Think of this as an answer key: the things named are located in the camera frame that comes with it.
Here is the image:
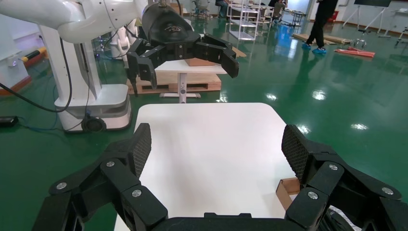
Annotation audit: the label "long wooden planks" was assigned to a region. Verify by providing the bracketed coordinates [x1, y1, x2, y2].
[292, 33, 351, 45]

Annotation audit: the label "white metal shelf rack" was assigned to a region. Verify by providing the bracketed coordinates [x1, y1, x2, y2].
[227, 0, 279, 41]

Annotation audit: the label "black screen on stand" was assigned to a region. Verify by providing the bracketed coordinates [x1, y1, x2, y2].
[343, 0, 393, 38]

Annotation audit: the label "small brown cardboard box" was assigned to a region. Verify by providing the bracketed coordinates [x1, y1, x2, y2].
[185, 57, 217, 67]

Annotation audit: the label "open brown cardboard box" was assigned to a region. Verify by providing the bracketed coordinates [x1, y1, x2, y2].
[275, 177, 302, 220]

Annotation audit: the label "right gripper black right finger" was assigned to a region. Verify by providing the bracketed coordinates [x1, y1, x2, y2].
[281, 124, 408, 231]

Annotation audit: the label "thick black hanging cable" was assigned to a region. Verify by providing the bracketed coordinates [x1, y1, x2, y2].
[0, 37, 73, 114]

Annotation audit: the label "yellow and black barrier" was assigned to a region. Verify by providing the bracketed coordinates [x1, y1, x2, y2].
[20, 47, 51, 64]

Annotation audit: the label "small white pedestal table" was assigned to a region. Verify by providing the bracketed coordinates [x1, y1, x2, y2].
[154, 60, 228, 99]

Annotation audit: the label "black power adapter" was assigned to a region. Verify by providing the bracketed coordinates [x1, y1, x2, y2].
[0, 115, 19, 128]

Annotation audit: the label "blue cable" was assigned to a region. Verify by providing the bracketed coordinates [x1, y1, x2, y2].
[17, 116, 64, 133]

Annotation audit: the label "person in black clothes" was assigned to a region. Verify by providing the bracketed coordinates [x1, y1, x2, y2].
[301, 0, 339, 55]

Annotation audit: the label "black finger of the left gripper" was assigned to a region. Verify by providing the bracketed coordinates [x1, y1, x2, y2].
[126, 38, 166, 98]
[194, 33, 240, 79]

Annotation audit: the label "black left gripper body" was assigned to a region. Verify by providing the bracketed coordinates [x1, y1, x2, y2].
[141, 3, 202, 61]

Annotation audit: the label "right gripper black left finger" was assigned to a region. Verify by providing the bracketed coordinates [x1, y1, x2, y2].
[32, 122, 168, 231]

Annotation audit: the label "white wheeled robot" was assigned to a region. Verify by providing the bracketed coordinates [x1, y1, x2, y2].
[38, 19, 141, 133]

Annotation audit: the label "wooden pallet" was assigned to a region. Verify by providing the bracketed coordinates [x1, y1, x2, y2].
[127, 71, 222, 95]

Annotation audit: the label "printed white paper sheet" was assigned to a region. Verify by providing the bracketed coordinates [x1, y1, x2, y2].
[328, 205, 362, 231]

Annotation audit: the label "white machine with orange base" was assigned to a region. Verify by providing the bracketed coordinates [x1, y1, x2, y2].
[0, 19, 33, 96]

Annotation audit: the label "flat red boards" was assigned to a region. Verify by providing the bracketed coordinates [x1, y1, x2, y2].
[334, 47, 376, 59]

